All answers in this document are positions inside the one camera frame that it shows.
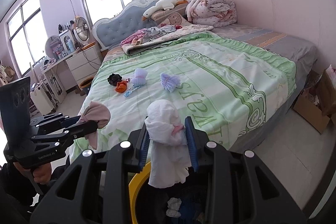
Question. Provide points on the white drawer nightstand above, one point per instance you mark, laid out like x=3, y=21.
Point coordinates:
x=85, y=63

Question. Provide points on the white tissue bundle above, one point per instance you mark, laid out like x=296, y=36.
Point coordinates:
x=169, y=154

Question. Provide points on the brown cardboard box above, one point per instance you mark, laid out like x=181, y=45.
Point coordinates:
x=316, y=102

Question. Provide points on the white goose plush toy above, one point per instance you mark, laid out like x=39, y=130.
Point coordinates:
x=162, y=5

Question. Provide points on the beige cartoon blanket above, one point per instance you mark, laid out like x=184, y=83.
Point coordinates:
x=186, y=30

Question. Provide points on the orange wrapper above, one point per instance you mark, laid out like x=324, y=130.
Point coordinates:
x=121, y=86

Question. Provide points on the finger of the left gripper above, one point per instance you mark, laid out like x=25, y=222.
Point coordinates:
x=63, y=130
x=38, y=121

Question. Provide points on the white desk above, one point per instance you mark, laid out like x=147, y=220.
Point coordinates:
x=58, y=86

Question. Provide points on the white foam net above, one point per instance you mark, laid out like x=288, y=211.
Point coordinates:
x=139, y=77

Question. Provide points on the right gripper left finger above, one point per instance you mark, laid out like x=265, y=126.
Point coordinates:
x=140, y=140

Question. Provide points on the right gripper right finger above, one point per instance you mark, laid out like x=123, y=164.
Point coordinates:
x=196, y=140

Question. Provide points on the pile of colourful clothes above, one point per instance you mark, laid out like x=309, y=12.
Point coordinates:
x=148, y=34

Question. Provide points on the green patterned bed quilt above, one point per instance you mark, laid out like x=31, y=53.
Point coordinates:
x=229, y=88

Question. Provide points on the round vanity mirror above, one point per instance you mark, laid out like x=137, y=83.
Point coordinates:
x=53, y=47

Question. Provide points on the person's left hand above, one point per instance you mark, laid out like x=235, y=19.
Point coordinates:
x=41, y=175

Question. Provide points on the cartoon print pillow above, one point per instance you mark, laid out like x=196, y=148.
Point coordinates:
x=175, y=19

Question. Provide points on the crumpled paper in bin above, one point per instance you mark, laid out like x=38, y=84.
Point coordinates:
x=173, y=206

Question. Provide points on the grey striped bed sheet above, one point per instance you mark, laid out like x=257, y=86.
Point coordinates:
x=298, y=50

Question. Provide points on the yellow rimmed trash bin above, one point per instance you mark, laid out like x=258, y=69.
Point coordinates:
x=134, y=187

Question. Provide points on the black plastic bag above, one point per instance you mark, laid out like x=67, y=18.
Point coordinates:
x=114, y=79

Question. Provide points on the folded pink floral comforter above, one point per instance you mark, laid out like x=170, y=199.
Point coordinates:
x=216, y=13

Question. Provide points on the blue tufted bed headboard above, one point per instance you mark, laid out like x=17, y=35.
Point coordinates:
x=110, y=32

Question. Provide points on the purple foam net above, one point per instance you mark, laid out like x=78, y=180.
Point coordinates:
x=169, y=83

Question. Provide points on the round electric heater fan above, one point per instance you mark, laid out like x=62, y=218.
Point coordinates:
x=81, y=30

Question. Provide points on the white suitcase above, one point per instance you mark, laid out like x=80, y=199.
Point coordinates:
x=41, y=99

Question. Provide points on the blue water bottle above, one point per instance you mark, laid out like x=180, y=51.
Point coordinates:
x=70, y=45

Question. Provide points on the blue white snack wrapper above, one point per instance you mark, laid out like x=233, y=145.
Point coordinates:
x=131, y=90

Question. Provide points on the pink cloth wad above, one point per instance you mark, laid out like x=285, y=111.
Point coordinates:
x=95, y=112

